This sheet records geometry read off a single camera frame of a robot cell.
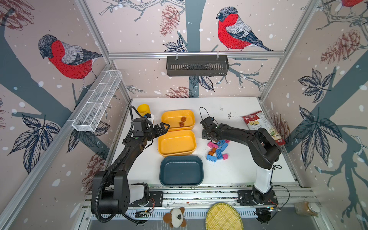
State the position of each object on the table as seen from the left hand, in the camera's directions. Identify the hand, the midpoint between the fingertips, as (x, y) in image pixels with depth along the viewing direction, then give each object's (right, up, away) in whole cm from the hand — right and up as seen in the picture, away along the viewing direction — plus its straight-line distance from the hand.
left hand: (166, 124), depth 85 cm
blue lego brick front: (+28, -21, +1) cm, 35 cm away
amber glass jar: (+67, -36, -22) cm, 80 cm away
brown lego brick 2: (+8, -1, +18) cm, 20 cm away
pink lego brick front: (+37, -20, +2) cm, 42 cm away
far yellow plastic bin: (+6, +2, +21) cm, 22 cm away
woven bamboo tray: (+30, -43, -17) cm, 56 cm away
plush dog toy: (+7, -42, -20) cm, 47 cm away
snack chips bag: (+64, +2, +15) cm, 66 cm away
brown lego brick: (+10, +2, +21) cm, 23 cm away
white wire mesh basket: (-38, +5, -14) cm, 41 cm away
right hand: (+26, -7, +12) cm, 30 cm away
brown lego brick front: (+28, -18, +3) cm, 33 cm away
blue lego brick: (+35, -13, +9) cm, 38 cm away
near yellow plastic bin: (+6, -13, +10) cm, 17 cm away
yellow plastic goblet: (-18, +10, +13) cm, 24 cm away
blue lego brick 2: (+33, -19, +4) cm, 38 cm away
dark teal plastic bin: (+9, -27, -2) cm, 29 cm away
